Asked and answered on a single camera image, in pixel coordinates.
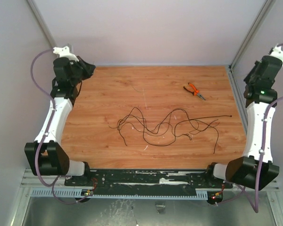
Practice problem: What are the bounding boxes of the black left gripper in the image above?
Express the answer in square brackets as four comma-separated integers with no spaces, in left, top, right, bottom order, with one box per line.
[69,56,95,85]

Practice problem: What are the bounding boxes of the black zip tie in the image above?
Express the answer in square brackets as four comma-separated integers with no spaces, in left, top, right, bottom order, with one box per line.
[190,115,232,121]

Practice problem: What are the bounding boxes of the black wire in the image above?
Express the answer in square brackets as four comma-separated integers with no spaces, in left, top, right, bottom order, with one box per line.
[141,117,220,155]
[117,107,199,135]
[108,113,194,146]

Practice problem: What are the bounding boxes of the dark brown wire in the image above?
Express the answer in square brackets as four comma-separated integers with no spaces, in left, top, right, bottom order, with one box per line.
[165,108,220,136]

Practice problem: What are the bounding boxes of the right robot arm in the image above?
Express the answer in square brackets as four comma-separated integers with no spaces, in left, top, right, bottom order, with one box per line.
[204,55,283,191]

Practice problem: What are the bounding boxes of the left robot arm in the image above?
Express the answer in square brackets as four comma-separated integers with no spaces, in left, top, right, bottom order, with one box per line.
[25,54,96,186]

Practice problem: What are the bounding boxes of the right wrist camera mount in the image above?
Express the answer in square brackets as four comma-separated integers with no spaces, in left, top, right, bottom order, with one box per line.
[268,44,283,64]

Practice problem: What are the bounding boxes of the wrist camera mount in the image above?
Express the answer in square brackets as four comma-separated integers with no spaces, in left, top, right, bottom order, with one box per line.
[53,44,79,62]
[268,44,283,64]

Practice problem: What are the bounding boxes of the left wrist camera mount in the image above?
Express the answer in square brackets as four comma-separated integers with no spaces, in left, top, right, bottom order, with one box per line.
[53,44,79,62]

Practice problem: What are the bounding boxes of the orange handled pliers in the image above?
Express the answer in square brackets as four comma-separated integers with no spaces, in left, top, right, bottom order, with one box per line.
[183,82,206,100]

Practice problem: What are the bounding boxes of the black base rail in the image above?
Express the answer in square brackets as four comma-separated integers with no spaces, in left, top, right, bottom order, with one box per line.
[64,169,231,197]

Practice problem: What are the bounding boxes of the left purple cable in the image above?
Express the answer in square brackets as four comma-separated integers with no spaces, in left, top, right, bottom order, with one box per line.
[30,49,92,205]

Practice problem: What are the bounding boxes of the grey slotted cable duct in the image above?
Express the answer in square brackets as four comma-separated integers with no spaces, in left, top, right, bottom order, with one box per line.
[30,188,208,201]

